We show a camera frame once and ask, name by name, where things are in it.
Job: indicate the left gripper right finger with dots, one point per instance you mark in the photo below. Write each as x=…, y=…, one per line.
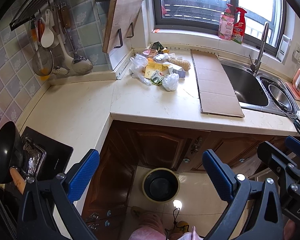
x=264, y=220

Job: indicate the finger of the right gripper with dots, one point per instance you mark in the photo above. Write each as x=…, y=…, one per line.
x=293, y=144
x=272, y=156

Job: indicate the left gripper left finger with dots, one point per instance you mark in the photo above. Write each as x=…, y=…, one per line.
x=36, y=215

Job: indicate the white purple carton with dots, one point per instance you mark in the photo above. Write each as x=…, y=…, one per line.
x=175, y=69

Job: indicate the loofah sponge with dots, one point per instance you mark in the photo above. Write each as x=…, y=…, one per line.
x=181, y=63

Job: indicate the yellow white carton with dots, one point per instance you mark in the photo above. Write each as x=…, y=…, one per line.
x=153, y=66

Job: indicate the clear plastic bag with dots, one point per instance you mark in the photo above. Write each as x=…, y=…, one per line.
x=139, y=64

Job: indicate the round trash bin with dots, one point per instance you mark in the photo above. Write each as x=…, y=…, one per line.
x=160, y=185

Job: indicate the person's right hand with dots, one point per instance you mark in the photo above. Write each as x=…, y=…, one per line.
x=291, y=230

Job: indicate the steel sink strainer basin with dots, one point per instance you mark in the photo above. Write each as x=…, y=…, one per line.
x=280, y=99

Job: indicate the black gas stove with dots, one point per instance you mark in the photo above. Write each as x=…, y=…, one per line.
x=57, y=154

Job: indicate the stainless steel sink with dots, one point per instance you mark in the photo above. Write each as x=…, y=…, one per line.
x=246, y=85

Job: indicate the black wok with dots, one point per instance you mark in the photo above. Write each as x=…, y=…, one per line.
x=11, y=151

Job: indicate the brown cardboard sheet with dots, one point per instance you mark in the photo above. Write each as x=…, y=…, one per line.
x=215, y=90

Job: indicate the chrome faucet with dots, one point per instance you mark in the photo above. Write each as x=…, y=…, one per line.
x=255, y=65

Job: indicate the yellow slipper left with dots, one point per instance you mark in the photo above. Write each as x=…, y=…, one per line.
x=137, y=212

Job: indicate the pink trouser legs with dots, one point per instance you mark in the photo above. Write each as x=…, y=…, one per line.
x=151, y=227

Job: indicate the white plastic bag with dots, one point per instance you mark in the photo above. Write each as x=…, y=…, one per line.
x=170, y=82

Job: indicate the red spray bottle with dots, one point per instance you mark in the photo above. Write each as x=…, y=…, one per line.
x=239, y=27

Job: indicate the pink detergent refill pouch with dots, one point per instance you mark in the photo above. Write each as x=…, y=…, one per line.
x=226, y=23

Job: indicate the mesh strainer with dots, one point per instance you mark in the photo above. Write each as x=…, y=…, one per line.
x=43, y=59

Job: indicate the dark green packet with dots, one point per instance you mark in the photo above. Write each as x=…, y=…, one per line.
x=158, y=47

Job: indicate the white rice paddle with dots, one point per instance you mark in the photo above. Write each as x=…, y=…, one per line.
x=47, y=36

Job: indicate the wooden cutting board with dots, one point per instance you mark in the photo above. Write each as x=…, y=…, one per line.
x=121, y=21

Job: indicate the window frame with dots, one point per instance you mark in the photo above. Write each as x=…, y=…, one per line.
x=203, y=16

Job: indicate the black utensil rail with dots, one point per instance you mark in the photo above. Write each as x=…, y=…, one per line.
x=40, y=2

